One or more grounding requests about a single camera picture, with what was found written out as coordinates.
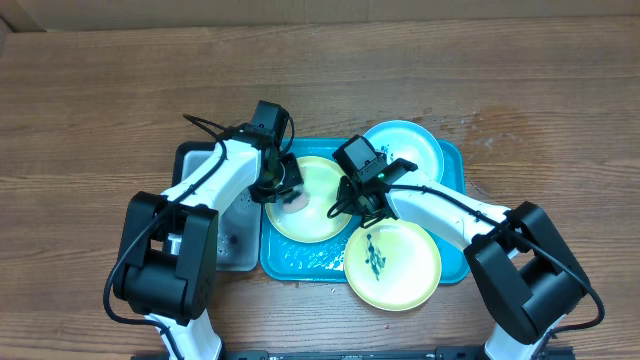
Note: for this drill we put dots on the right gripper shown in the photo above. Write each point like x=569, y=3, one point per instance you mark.
x=355, y=201

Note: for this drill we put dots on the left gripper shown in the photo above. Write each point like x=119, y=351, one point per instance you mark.
x=294, y=180

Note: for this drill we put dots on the pink green sponge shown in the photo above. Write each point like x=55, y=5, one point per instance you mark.
x=294, y=202

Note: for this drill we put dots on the yellow plate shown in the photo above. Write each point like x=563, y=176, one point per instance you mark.
x=393, y=265
x=311, y=224

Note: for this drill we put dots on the light blue plate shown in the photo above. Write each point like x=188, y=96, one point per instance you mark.
x=400, y=139

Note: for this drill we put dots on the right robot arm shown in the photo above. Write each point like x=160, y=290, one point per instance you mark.
x=528, y=277

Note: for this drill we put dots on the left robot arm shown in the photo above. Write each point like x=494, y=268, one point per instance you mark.
x=166, y=264

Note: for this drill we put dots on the black metal sponge tray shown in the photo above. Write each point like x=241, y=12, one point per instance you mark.
x=239, y=226

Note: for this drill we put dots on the teal plastic tray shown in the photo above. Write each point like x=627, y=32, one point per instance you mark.
x=287, y=260

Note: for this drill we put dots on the yellow plate front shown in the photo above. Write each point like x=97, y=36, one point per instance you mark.
x=393, y=265

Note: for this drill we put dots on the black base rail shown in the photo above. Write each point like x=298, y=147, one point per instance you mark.
x=440, y=353

